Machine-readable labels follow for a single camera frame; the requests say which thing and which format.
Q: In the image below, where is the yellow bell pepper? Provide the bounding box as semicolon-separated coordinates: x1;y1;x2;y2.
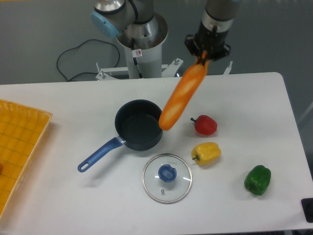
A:
191;142;221;166

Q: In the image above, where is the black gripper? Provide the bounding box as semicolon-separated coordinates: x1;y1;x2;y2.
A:
184;23;231;61

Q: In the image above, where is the dark pot with blue handle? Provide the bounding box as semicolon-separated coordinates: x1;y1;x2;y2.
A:
78;99;163;172

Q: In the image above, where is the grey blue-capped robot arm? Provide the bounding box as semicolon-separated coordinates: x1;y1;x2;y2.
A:
90;0;241;61

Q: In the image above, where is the black device at table edge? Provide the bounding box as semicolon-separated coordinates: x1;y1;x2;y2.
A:
301;198;313;223

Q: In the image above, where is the red bell pepper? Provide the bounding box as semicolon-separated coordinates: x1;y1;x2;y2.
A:
190;115;218;136

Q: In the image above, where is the long orange baguette bread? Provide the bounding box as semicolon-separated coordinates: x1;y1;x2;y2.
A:
158;51;210;131

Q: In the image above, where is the green bell pepper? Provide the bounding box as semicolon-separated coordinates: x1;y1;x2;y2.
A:
244;165;271;196

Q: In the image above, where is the yellow woven plastic basket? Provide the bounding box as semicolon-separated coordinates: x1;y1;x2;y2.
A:
0;99;53;216

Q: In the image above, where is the glass lid with blue knob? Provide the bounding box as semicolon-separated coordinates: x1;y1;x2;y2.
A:
142;153;193;204

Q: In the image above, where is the black cable on floor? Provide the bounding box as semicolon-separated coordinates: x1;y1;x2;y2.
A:
56;39;120;82

